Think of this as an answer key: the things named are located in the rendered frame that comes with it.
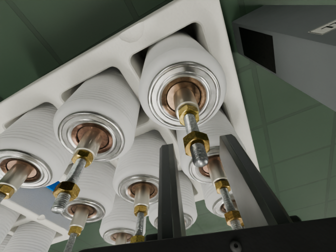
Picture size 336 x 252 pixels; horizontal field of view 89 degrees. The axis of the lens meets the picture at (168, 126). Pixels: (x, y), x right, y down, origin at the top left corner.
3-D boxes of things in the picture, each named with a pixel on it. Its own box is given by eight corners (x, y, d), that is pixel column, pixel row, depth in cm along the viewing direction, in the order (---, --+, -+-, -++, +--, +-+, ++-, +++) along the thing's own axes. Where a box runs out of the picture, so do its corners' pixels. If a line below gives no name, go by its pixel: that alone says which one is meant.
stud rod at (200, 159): (192, 102, 17) (212, 159, 10) (188, 110, 17) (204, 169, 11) (182, 99, 16) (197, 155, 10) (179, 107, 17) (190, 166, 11)
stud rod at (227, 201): (222, 172, 23) (246, 233, 17) (220, 177, 23) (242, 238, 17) (216, 171, 23) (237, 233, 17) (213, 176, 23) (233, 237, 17)
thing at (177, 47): (207, 44, 32) (249, 79, 17) (180, 88, 37) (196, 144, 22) (161, 15, 29) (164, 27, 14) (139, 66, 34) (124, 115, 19)
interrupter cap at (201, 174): (248, 167, 25) (250, 171, 25) (203, 186, 28) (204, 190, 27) (228, 135, 22) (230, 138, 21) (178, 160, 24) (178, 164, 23)
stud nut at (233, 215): (243, 210, 18) (247, 218, 18) (237, 218, 19) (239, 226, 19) (227, 209, 18) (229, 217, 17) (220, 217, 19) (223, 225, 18)
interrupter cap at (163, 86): (233, 82, 18) (236, 84, 17) (193, 134, 21) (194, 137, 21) (169, 44, 15) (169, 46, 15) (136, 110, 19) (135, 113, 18)
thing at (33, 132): (66, 126, 41) (14, 194, 26) (41, 89, 35) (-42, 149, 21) (104, 119, 40) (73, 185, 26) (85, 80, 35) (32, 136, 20)
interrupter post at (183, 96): (198, 92, 18) (206, 107, 15) (186, 109, 19) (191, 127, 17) (179, 82, 17) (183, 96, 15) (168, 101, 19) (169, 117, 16)
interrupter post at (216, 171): (225, 165, 25) (233, 184, 22) (210, 171, 26) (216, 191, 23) (218, 155, 24) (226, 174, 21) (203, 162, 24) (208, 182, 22)
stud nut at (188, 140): (212, 135, 12) (215, 142, 11) (202, 151, 13) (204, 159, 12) (187, 128, 12) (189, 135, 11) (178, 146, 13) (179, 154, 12)
